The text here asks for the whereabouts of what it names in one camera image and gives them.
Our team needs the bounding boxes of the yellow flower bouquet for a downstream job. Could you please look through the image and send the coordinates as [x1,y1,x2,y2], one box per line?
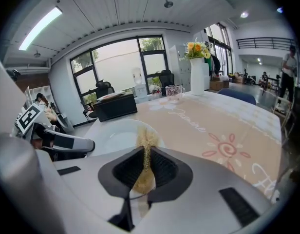
[179,41,211,60]

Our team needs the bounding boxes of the wooden rack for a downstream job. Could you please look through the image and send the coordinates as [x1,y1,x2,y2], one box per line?
[271,96,294,131]

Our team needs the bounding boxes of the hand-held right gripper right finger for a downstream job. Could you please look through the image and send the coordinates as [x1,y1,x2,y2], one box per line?
[137,147,275,234]

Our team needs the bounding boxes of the white shelf unit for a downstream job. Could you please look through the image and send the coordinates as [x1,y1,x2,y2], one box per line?
[24,85,53,112]

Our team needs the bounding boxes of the black-framed window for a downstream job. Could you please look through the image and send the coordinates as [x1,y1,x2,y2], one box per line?
[69,34,169,126]

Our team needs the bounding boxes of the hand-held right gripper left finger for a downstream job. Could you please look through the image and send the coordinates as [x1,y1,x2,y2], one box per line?
[37,146,145,234]

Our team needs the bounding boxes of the blue chair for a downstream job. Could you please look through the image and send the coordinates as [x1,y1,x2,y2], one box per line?
[217,87,257,106]

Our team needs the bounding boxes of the clothes rack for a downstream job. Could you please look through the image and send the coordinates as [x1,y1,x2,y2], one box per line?
[205,54,221,78]

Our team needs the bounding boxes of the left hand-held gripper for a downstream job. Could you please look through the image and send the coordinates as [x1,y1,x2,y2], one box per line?
[16,103,96,161]

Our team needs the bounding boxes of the black box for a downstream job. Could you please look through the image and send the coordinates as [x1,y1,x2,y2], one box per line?
[93,93,138,123]

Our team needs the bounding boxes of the cardboard box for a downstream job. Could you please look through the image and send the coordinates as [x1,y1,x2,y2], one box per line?
[209,80,230,91]

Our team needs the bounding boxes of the white vase with flowers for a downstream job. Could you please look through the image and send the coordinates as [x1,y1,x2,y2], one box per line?
[169,45,192,92]

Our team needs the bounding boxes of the long ceiling light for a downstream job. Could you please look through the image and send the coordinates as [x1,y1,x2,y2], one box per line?
[18,6,63,51]

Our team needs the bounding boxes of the black office chair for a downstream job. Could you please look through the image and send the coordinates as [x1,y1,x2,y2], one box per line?
[159,69,175,89]
[95,80,116,99]
[81,101,98,118]

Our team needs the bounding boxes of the beige checked tablecloth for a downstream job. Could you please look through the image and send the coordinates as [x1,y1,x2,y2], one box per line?
[76,90,283,204]

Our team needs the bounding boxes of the water dispenser bottle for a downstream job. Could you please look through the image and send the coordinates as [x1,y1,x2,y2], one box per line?
[131,67,143,85]

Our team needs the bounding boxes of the clear glass cup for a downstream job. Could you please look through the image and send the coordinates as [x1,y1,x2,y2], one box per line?
[165,84,186,104]

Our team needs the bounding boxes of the white water dispenser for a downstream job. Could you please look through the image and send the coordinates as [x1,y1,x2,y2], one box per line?
[134,83,148,102]

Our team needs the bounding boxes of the black balcony railing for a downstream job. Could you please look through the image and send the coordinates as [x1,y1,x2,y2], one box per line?
[236,37,296,50]

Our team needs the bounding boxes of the plain white plate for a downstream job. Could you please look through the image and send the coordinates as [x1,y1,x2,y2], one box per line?
[89,119,165,157]

